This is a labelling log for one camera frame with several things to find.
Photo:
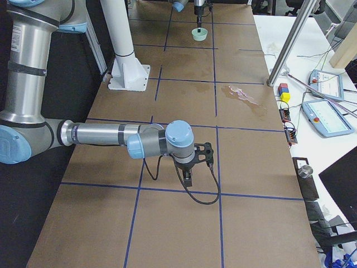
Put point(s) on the near teach pendant tablet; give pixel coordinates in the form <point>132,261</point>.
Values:
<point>326,119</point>

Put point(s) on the near black orange connector strip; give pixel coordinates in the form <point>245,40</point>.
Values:
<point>291,135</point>

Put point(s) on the pale green plastic bowl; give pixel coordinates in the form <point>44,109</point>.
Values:
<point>199,36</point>

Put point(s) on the far black orange connector strip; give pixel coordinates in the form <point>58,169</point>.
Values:
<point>285,115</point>

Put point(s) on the white camera stand base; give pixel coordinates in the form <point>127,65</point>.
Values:
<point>127,72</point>

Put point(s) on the red blue yellow block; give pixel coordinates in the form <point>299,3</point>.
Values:
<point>284,92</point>

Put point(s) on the black clamp with metal knob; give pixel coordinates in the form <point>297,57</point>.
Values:
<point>305,180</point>

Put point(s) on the aluminium frame post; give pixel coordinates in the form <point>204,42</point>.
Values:
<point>302,9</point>

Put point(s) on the wooden board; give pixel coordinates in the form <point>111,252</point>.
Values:
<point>346,51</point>

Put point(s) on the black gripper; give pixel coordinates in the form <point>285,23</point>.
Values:
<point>198,9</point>
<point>185,167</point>

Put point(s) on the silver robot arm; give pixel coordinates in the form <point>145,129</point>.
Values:
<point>72,87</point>
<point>179,5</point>

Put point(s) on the teach pendant tablet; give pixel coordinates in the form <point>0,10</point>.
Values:
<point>326,119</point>
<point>327,83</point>

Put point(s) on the black orange connector strip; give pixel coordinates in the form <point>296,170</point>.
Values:
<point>291,135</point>
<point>285,115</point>

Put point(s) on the far teach pendant tablet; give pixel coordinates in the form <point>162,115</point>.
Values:
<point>327,83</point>

